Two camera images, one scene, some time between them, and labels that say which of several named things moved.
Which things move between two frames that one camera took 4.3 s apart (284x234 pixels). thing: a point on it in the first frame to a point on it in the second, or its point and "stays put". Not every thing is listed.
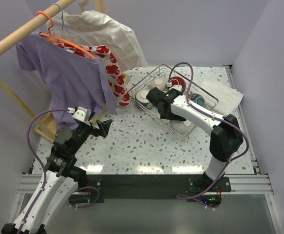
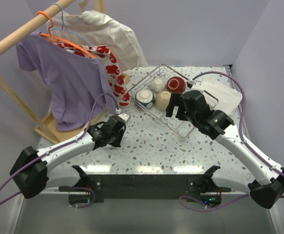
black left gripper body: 94,128 to 119,133
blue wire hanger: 63,27 stays put
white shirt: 92,28 stays put
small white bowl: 159,83 stays put
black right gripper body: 168,116 to 189,116
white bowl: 178,81 stays put
